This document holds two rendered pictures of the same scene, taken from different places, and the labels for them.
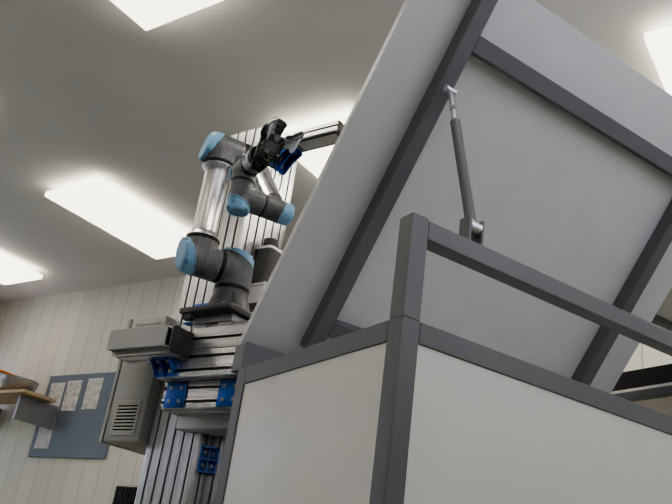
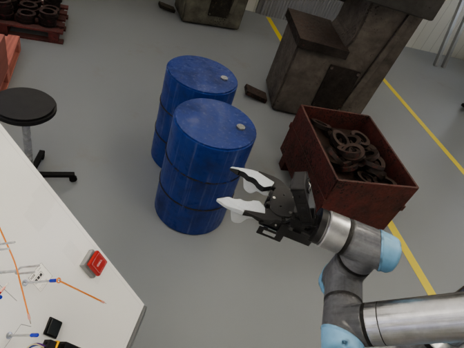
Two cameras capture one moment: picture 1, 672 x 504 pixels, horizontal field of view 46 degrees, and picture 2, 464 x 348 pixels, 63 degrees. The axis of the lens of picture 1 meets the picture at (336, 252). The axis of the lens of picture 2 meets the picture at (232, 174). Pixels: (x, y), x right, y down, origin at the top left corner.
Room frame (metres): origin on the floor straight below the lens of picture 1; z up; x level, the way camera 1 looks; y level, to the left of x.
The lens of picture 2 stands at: (2.21, -0.30, 2.07)
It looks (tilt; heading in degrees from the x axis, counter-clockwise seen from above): 40 degrees down; 119
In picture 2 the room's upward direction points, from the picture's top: 21 degrees clockwise
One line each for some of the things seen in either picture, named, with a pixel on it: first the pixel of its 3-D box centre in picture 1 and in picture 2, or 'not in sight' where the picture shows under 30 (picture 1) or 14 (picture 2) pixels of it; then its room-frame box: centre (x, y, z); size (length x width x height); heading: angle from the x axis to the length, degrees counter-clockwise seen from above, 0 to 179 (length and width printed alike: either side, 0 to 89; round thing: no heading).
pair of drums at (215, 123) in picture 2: not in sight; (196, 141); (0.86, 1.45, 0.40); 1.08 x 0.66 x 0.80; 131
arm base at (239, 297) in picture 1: (229, 302); not in sight; (2.50, 0.33, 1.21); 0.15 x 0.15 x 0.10
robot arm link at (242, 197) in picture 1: (244, 199); (343, 279); (2.21, 0.31, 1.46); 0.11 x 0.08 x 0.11; 118
